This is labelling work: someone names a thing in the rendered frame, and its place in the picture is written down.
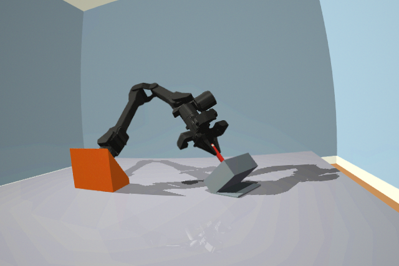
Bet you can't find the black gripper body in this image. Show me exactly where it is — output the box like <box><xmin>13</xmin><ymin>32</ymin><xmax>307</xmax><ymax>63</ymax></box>
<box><xmin>176</xmin><ymin>113</ymin><xmax>229</xmax><ymax>150</ymax></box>

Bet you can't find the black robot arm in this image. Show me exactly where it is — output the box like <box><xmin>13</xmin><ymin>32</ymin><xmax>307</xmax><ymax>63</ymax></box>
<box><xmin>97</xmin><ymin>82</ymin><xmax>218</xmax><ymax>157</ymax></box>

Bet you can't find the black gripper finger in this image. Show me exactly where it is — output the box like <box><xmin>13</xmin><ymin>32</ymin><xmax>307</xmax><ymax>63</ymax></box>
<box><xmin>208</xmin><ymin>129</ymin><xmax>221</xmax><ymax>152</ymax></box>
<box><xmin>193</xmin><ymin>133</ymin><xmax>217</xmax><ymax>156</ymax></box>

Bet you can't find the dark red peg with white band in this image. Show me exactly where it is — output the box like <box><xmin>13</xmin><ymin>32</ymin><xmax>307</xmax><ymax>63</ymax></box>
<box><xmin>211</xmin><ymin>144</ymin><xmax>224</xmax><ymax>162</ymax></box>

